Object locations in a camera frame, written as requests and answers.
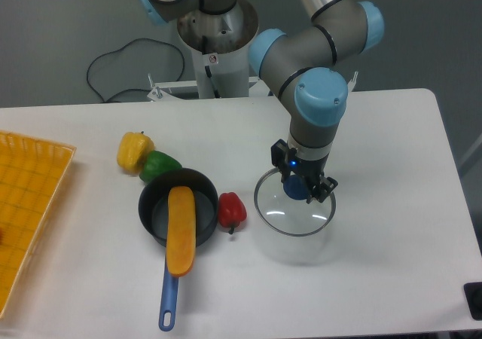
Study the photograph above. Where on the dark pot with blue handle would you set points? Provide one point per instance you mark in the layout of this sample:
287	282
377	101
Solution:
153	213

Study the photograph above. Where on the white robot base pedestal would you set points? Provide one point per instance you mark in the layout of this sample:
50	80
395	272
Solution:
226	45

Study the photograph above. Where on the red bell pepper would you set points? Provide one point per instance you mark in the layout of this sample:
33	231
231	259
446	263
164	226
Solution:
231	211

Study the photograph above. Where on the yellow plastic basket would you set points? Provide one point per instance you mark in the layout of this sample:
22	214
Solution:
32	170

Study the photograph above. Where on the green bell pepper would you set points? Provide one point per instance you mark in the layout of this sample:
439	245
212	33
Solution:
156	164

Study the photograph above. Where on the black object at table corner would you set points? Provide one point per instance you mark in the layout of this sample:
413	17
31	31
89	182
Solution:
473	294

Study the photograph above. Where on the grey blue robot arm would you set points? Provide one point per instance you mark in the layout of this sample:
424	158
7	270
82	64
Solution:
317	100

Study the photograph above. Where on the glass lid with blue knob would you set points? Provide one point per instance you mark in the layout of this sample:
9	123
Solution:
284	206

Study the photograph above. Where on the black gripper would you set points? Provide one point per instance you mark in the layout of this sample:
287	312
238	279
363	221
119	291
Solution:
299	175

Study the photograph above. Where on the yellow bell pepper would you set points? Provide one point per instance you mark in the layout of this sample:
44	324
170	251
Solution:
133	150

